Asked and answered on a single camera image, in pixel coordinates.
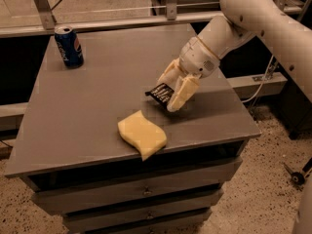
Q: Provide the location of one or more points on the dark chocolate rxbar wrapper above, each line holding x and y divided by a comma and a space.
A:
161, 93

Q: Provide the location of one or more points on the grey drawer cabinet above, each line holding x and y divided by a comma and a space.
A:
97, 149

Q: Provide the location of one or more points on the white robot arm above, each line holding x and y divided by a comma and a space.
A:
289, 41

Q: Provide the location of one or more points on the black caster wheel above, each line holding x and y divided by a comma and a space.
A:
299, 178

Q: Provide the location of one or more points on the yellow wavy sponge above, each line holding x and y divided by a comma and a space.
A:
146, 137

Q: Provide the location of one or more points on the grey metal railing frame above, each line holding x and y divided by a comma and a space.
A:
21, 18

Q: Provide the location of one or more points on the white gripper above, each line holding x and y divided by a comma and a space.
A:
197, 59

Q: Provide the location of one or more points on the blue pepsi can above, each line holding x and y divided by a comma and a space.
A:
69, 46

